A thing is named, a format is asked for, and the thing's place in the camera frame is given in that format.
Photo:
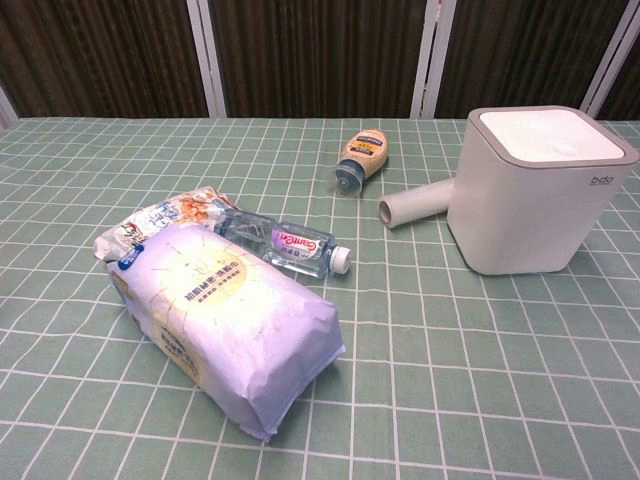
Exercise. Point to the green grid cutting mat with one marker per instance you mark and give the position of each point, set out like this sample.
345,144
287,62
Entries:
450,375

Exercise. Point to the white square trash bin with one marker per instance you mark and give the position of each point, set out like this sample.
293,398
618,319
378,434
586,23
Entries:
520,200

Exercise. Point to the clear plastic water bottle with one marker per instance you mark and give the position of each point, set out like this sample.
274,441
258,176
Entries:
285,245

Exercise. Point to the squeeze sauce bottle blue cap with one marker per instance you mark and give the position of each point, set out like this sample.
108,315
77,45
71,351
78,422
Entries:
361,155

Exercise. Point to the white paper roll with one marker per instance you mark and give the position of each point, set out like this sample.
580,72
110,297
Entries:
415,204

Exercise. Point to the lavender tissue pack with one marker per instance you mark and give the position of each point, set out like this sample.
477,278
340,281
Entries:
220,320

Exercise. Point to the crumpled snack bag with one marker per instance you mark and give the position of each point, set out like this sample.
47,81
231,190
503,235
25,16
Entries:
150,220

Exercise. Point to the dark folding screen white frames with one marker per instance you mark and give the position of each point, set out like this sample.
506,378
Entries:
310,55

